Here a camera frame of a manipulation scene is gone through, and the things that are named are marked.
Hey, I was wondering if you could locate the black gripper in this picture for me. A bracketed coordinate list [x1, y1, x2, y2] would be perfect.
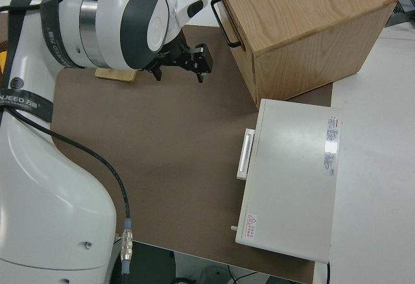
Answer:
[144, 29, 213, 84]

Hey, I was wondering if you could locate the brown table mat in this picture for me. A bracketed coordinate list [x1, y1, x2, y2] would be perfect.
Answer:
[0, 13, 335, 279]

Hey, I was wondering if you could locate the wooden mug rack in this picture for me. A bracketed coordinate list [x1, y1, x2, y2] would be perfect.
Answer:
[95, 67, 137, 84]

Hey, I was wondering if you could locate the wooden drawer cabinet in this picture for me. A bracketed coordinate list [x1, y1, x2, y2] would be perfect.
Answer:
[210, 0, 399, 104]

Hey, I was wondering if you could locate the cream toaster oven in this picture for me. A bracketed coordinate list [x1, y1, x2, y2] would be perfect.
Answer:
[230, 98, 344, 264]

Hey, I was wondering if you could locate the black cabinet handle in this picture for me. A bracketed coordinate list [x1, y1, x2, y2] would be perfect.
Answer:
[210, 0, 243, 48]

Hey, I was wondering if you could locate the cream toaster door handle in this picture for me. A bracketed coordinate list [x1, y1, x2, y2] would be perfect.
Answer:
[235, 128, 257, 181]

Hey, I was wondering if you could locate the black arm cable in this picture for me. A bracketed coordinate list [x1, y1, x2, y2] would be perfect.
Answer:
[0, 0, 134, 277]

